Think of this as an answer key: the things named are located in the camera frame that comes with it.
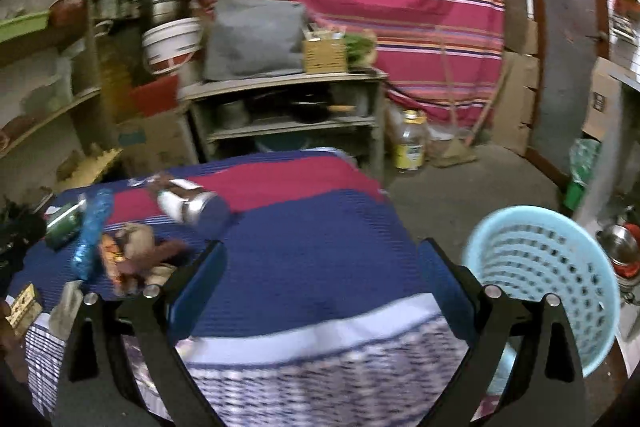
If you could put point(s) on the orange snack packet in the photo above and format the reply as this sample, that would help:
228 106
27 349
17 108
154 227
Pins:
111 252

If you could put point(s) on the broom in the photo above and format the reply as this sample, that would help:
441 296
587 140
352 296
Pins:
457 154

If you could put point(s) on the green leafy vegetables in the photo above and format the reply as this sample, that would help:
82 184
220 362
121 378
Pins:
361 49

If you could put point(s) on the blue plastic bottle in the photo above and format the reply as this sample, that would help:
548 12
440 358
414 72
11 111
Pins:
92 227

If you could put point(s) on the yellow oil bottle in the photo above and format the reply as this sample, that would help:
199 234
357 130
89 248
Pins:
410 147

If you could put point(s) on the cardboard sheets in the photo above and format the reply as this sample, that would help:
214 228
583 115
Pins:
517 97

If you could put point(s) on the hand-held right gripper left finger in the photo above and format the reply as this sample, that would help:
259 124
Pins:
197 297

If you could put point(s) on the grey cushion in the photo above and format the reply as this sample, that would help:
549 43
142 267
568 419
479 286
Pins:
255 39

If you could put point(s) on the light blue plastic basket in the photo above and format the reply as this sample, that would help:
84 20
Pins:
595 322

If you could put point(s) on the brown cardboard box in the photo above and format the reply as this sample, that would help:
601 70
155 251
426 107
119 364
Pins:
160 142

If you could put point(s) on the wooden shelf unit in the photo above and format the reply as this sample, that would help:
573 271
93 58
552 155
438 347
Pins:
87 72

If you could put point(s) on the steel pot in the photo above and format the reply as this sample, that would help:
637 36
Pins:
162 4

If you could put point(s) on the wooden framed door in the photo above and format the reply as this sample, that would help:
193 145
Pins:
565 32

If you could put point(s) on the green plastic tray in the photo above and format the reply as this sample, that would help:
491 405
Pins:
22 27

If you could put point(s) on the cardboard egg tray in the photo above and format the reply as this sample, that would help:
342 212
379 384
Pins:
92 164

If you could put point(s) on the dark blue plastic crate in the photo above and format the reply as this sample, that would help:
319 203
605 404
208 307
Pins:
20 232

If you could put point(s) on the clear jar with metal lid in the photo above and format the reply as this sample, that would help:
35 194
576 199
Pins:
200 207

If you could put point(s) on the low wooden cabinet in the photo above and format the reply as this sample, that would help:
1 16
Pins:
280 83

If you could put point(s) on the yellow patterned box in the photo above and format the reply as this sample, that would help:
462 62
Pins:
22 309

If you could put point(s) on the red blue checked tablecloth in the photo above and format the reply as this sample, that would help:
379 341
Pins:
310 247

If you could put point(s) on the white plastic bucket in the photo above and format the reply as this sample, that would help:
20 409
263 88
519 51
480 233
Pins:
170 44

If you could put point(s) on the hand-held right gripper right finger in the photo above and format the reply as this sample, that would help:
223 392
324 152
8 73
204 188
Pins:
450 292

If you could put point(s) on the dark green jar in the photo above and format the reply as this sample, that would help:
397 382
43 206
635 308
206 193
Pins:
65 224

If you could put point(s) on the green plastic bag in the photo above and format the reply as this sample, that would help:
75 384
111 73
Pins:
582 172

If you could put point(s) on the stack of steel bowls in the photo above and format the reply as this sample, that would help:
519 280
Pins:
622 247

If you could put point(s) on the brown paper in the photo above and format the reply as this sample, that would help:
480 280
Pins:
137 239

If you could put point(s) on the wooden utensil holder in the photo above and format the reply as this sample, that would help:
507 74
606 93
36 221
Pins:
325 56

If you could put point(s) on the red plastic basin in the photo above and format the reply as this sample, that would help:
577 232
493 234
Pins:
155 96

